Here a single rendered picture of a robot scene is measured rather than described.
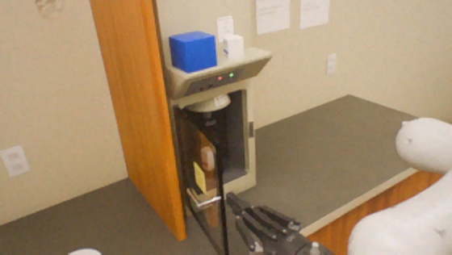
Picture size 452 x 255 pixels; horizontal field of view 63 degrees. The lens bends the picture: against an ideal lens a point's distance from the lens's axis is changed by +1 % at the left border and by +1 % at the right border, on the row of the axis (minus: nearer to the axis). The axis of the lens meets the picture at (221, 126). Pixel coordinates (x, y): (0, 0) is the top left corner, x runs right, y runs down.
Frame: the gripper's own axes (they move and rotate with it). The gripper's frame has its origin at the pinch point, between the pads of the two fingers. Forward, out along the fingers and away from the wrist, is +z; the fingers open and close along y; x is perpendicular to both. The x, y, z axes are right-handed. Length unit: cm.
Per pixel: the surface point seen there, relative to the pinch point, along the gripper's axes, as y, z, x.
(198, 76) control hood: -11.1, 32.7, -19.3
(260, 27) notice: -76, 87, -15
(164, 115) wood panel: -0.1, 35.0, -9.7
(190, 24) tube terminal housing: -16, 44, -31
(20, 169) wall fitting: 39, 86, 18
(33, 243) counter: 43, 66, 36
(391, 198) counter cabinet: -89, 17, 52
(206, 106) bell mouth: -20, 47, -3
